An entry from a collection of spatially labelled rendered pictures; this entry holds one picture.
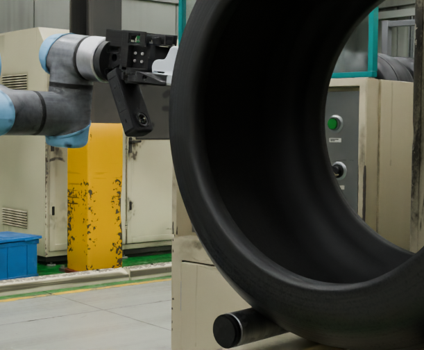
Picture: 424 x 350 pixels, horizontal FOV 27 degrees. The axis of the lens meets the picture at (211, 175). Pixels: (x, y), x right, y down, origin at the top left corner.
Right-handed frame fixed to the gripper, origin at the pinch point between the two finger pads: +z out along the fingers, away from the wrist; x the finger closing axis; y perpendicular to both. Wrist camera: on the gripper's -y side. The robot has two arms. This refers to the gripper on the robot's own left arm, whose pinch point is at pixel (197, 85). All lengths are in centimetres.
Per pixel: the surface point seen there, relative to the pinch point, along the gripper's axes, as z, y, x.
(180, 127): 9.0, -5.4, -12.0
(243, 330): 22.4, -29.8, -10.9
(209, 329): -39, -59, 55
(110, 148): -426, -74, 363
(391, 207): -2, -23, 66
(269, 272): 26.7, -21.0, -12.3
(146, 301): -315, -162, 308
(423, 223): 26.9, -17.6, 25.0
